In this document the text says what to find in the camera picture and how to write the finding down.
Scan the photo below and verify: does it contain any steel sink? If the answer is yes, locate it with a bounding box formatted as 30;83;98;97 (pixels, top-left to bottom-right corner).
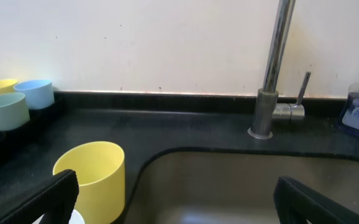
121;146;359;224

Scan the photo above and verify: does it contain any green cup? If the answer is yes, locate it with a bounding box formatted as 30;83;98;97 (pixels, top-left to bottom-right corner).
0;91;30;131

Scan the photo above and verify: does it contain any blue cup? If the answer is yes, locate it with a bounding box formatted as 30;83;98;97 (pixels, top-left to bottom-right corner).
13;79;55;110

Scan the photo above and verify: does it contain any white cup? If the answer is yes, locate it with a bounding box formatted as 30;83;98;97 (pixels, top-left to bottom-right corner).
31;208;86;224

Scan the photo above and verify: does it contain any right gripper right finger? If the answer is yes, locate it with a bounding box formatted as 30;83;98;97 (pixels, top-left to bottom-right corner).
273;175;359;224

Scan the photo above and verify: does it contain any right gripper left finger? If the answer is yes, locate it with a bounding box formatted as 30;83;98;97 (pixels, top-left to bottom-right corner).
0;169;80;224

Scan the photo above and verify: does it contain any steel tap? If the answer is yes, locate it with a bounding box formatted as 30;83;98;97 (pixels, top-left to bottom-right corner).
247;0;312;140

